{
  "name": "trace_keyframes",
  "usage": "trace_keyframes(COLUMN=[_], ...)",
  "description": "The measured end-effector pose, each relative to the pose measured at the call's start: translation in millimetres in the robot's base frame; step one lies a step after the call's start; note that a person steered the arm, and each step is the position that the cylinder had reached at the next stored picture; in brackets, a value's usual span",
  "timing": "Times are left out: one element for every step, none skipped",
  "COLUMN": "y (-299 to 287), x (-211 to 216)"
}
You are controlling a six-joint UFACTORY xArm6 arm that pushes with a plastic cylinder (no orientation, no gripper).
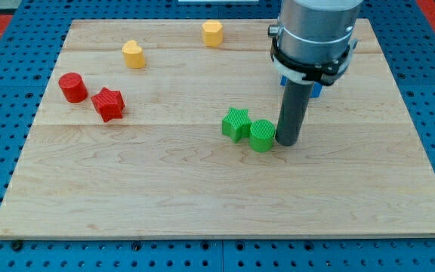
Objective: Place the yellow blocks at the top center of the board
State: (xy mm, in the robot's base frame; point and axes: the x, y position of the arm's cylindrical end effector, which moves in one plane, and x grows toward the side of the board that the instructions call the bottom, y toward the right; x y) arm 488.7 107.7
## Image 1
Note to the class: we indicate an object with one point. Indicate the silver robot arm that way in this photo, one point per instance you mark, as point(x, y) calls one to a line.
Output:
point(314, 31)

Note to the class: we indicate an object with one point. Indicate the wooden board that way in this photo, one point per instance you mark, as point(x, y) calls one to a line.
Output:
point(165, 171)

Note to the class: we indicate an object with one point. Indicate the green star block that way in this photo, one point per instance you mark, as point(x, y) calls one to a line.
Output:
point(236, 124)

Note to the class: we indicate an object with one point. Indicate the green cylinder block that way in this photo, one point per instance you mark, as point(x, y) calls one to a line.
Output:
point(261, 136)

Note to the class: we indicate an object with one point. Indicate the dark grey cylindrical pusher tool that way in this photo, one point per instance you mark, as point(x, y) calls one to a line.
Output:
point(294, 106)

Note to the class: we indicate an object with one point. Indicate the yellow hexagon block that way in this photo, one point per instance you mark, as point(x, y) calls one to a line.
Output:
point(212, 33)

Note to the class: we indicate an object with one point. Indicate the blue block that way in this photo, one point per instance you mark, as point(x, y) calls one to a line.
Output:
point(316, 91)

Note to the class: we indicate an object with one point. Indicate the red star block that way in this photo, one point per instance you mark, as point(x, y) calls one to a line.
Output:
point(109, 104)

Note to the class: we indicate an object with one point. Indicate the yellow heart block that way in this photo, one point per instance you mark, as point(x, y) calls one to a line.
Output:
point(133, 55)

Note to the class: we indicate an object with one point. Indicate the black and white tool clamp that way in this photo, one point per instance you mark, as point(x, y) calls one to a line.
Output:
point(303, 73)

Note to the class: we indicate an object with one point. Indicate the red cylinder block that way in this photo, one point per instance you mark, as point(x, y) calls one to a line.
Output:
point(73, 87)

